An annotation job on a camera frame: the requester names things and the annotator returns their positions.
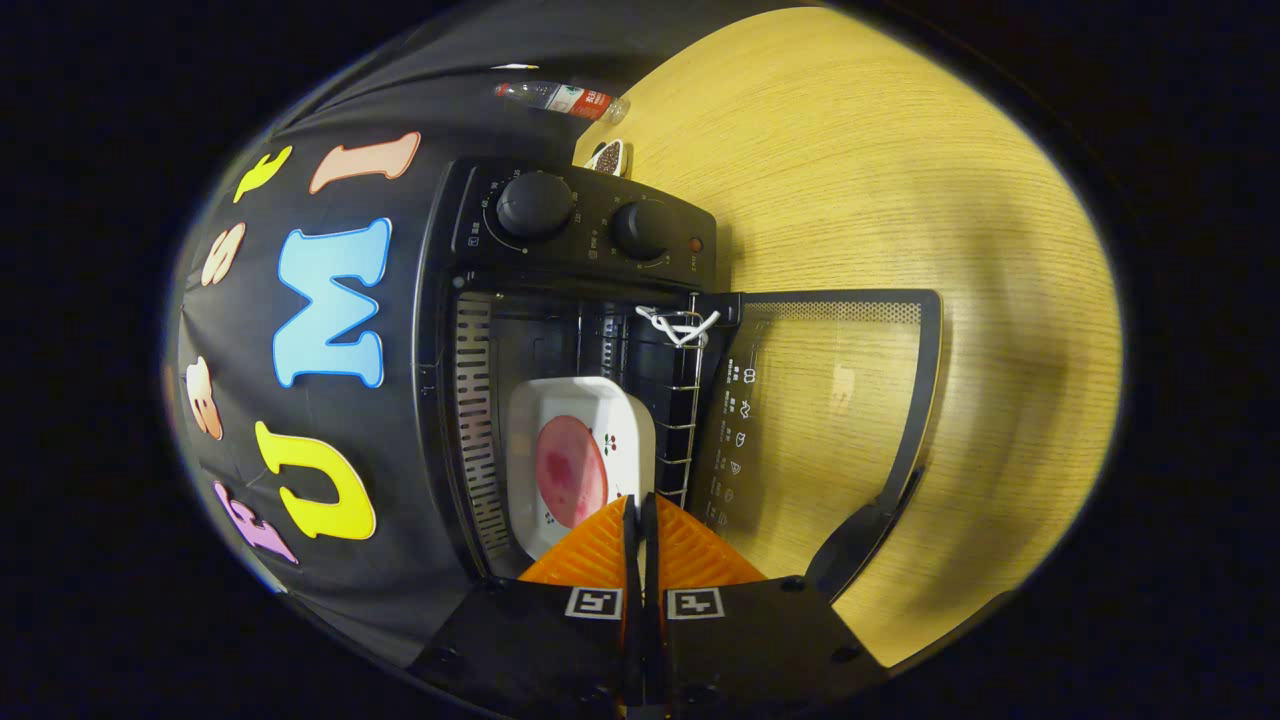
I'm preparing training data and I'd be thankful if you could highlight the pink meat slice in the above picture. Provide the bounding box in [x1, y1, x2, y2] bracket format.
[535, 415, 609, 529]

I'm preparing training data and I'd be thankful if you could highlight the white square food dish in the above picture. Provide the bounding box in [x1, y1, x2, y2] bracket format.
[505, 376, 658, 561]

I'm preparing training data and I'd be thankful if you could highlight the black toaster oven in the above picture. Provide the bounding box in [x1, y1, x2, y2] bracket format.
[415, 155, 944, 606]

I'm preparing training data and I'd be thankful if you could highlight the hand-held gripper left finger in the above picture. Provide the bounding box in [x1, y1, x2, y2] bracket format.
[410, 495, 641, 720]

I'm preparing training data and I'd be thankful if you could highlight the small divided bean dish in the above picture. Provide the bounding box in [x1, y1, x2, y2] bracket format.
[583, 138, 631, 179]

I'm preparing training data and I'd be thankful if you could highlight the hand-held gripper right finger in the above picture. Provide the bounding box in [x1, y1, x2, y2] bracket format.
[640, 492, 886, 720]

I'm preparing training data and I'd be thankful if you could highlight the white string tie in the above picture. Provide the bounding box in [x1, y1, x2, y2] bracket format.
[635, 304, 721, 349]

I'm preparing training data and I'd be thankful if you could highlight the clear water bottle red label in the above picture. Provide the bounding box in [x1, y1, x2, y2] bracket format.
[493, 80, 631, 125]

